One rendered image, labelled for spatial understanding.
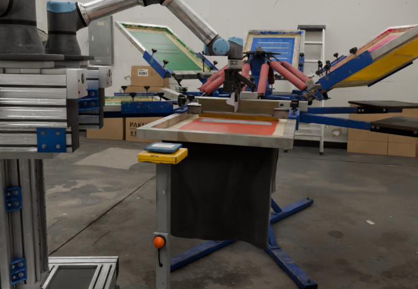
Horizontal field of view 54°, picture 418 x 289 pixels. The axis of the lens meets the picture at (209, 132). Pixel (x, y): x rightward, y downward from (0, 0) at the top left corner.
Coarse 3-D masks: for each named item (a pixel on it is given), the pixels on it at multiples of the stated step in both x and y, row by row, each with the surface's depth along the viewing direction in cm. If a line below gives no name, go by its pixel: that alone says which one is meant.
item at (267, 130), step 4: (240, 120) 206; (244, 120) 206; (248, 120) 206; (252, 120) 207; (256, 120) 207; (232, 124) 191; (236, 124) 191; (240, 124) 192; (244, 124) 192; (248, 124) 192; (252, 124) 192; (256, 124) 193; (272, 124) 194; (276, 124) 194; (264, 128) 183; (268, 128) 183; (272, 128) 183; (260, 132) 171; (264, 132) 172; (268, 132) 172; (272, 132) 172
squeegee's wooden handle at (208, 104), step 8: (208, 104) 206; (216, 104) 205; (224, 104) 205; (240, 104) 203; (248, 104) 202; (256, 104) 201; (264, 104) 200; (272, 104) 199; (240, 112) 203; (248, 112) 202; (256, 112) 202; (264, 112) 201; (272, 112) 200
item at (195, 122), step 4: (196, 120) 202; (236, 120) 205; (188, 124) 188; (192, 124) 188; (196, 124) 189; (216, 124) 190; (220, 124) 190; (224, 124) 191; (228, 124) 191; (180, 128) 177; (184, 128) 178; (188, 128) 178
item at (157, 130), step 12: (168, 120) 179; (180, 120) 197; (288, 120) 185; (144, 132) 153; (156, 132) 152; (168, 132) 151; (180, 132) 150; (192, 132) 149; (204, 132) 148; (216, 132) 149; (228, 132) 150; (288, 132) 152; (228, 144) 147; (240, 144) 146; (252, 144) 145; (264, 144) 144; (276, 144) 143; (288, 144) 142
